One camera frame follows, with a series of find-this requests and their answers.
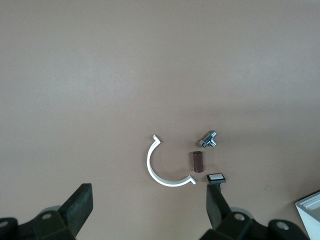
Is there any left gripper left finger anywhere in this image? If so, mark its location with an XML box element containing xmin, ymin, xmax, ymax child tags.
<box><xmin>0</xmin><ymin>183</ymin><xmax>94</xmax><ymax>240</ymax></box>

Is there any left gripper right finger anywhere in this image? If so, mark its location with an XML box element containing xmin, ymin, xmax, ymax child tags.
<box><xmin>199</xmin><ymin>185</ymin><xmax>307</xmax><ymax>240</ymax></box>

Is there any black square white-faced button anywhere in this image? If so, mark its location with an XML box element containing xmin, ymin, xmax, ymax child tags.
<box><xmin>206</xmin><ymin>172</ymin><xmax>227</xmax><ymax>192</ymax></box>

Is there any white drawer cabinet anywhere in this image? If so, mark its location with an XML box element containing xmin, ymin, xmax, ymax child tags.
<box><xmin>294</xmin><ymin>191</ymin><xmax>320</xmax><ymax>240</ymax></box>

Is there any brown ribbed block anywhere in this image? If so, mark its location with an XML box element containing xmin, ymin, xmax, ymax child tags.
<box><xmin>191</xmin><ymin>150</ymin><xmax>205</xmax><ymax>174</ymax></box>

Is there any silver metal fitting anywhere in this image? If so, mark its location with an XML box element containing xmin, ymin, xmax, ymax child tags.
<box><xmin>198</xmin><ymin>129</ymin><xmax>219</xmax><ymax>148</ymax></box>

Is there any white half-ring clamp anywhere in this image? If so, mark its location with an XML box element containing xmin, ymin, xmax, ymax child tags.
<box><xmin>146</xmin><ymin>134</ymin><xmax>197</xmax><ymax>187</ymax></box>

